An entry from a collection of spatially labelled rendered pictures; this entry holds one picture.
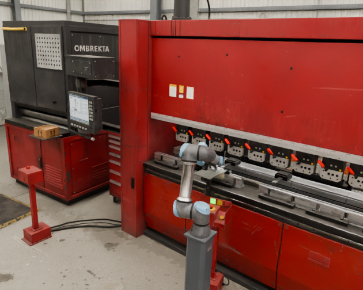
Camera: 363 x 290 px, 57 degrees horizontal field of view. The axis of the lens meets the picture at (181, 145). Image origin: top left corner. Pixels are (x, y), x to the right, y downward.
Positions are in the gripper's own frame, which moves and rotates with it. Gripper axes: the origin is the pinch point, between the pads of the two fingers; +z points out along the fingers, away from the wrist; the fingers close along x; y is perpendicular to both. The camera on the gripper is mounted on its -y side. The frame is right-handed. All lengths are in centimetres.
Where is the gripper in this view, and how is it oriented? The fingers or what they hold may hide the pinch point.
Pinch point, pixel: (213, 169)
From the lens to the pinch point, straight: 307.4
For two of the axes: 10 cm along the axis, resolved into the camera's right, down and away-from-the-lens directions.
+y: 5.0, -7.7, 3.8
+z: 3.8, 6.0, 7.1
